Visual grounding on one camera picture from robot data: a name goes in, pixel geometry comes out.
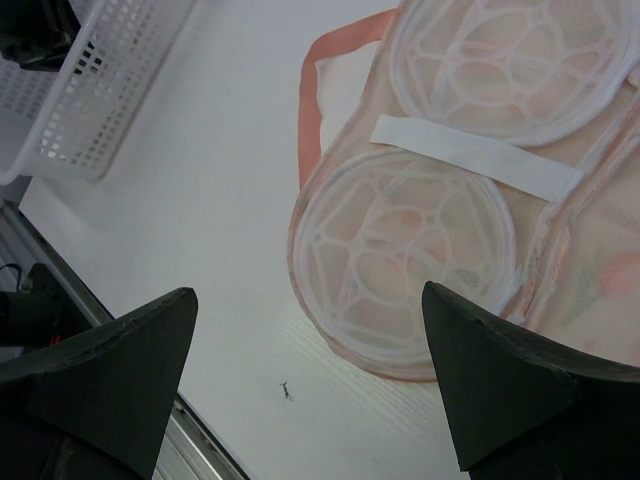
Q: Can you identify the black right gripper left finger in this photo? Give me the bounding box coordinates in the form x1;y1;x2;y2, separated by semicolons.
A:
1;288;198;479

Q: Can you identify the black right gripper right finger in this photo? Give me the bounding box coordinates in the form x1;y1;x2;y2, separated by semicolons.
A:
422;282;639;479

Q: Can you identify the floral peach laundry bag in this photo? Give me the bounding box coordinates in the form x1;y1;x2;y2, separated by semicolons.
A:
288;1;639;382

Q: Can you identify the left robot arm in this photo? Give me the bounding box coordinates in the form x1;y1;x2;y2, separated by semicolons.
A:
0;0;81;72

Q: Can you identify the white plastic basket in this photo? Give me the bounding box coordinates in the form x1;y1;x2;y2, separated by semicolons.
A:
1;0;193;185

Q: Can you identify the aluminium front rail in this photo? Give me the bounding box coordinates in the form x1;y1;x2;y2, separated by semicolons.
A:
1;202;245;479

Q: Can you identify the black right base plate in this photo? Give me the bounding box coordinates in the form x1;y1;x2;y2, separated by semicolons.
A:
1;263;90;349

